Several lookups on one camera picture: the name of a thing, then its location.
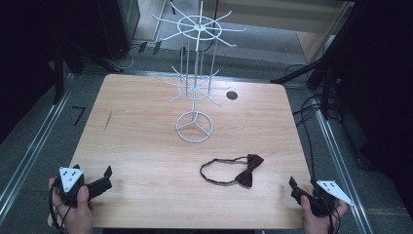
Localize black metal stand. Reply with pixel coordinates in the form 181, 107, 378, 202
270, 0, 361, 122
48, 35, 125, 105

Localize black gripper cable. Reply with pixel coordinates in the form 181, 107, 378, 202
324, 194, 342, 234
48, 184, 74, 230

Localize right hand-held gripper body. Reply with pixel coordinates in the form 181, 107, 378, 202
290, 179, 355, 217

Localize black floor cables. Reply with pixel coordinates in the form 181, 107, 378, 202
284, 62, 345, 178

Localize light wooden board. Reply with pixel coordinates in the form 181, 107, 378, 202
199, 0, 355, 65

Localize dark red bow tie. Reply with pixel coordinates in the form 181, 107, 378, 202
199, 153, 265, 189

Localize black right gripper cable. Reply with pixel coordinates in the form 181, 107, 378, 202
324, 194, 342, 234

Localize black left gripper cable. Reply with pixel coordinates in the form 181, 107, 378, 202
48, 184, 74, 230

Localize white floor cable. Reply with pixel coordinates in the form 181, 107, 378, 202
108, 43, 140, 72

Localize person's right hand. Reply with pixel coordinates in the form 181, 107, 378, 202
300, 194, 350, 234

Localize metal floor rail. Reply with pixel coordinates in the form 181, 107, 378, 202
0, 72, 76, 217
314, 108, 375, 234

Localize dark cabinet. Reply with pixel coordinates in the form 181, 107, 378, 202
94, 0, 141, 60

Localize white wire display rack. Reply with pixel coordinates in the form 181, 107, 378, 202
151, 0, 247, 144

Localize person's left hand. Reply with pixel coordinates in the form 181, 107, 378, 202
48, 176, 95, 234

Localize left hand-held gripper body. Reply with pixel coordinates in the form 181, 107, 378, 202
56, 165, 113, 208

